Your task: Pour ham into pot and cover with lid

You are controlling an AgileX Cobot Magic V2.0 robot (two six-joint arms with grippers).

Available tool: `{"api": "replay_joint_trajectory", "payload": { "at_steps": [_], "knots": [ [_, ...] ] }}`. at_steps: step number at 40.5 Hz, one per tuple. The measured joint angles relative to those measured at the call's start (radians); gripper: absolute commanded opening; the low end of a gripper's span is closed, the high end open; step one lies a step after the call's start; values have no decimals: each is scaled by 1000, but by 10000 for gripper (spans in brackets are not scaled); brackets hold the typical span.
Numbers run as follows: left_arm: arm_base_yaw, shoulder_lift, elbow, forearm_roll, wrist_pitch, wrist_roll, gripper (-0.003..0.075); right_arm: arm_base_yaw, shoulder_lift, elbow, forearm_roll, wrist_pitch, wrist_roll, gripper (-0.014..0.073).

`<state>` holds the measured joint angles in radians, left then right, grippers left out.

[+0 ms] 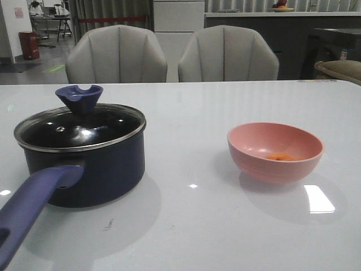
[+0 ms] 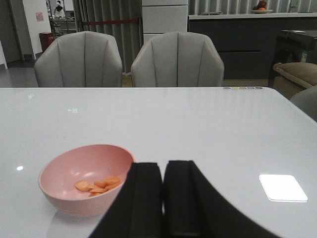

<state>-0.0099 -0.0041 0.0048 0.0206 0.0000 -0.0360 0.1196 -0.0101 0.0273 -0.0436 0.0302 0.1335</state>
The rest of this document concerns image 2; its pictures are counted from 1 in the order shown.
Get pink bowl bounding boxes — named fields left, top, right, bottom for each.
left=38, top=144, right=135, bottom=217

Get beige sofa cushion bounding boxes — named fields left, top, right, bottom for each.
left=273, top=62, right=317, bottom=88

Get grey curtain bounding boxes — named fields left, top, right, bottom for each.
left=73, top=0, right=143, bottom=73

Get dark counter with white top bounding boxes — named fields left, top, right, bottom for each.
left=189, top=12, right=317, bottom=80

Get red bin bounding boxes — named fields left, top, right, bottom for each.
left=39, top=32, right=54, bottom=52

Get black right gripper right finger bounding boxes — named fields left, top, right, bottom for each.
left=163, top=161, right=276, bottom=238

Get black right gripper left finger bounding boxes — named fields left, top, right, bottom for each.
left=90, top=163, right=162, bottom=238

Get dark side appliance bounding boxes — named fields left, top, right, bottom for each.
left=268, top=30, right=317, bottom=88

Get coloured sticker strip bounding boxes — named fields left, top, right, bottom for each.
left=223, top=86, right=263, bottom=90

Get orange ham slices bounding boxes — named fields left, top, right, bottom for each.
left=75, top=176, right=122, bottom=196

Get fruit plate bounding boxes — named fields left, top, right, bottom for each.
left=251, top=0, right=273, bottom=14

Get white cabinet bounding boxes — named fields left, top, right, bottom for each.
left=142, top=0, right=188, bottom=43

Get grey chair at table end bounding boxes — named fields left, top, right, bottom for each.
left=290, top=86, right=317, bottom=121

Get right grey chair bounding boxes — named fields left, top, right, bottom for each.
left=131, top=32, right=224, bottom=87

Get left grey chair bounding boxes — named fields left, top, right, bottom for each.
left=34, top=31, right=123, bottom=87

